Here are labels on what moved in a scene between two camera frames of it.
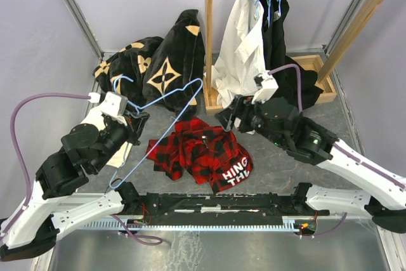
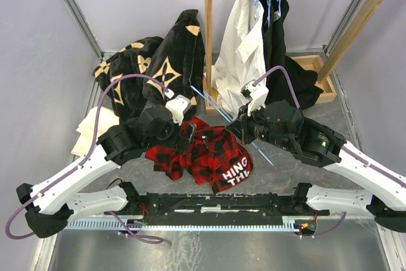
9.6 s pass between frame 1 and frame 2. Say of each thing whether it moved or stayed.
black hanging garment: stayed
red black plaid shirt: stayed
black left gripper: moved
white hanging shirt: stayed
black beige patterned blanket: stayed
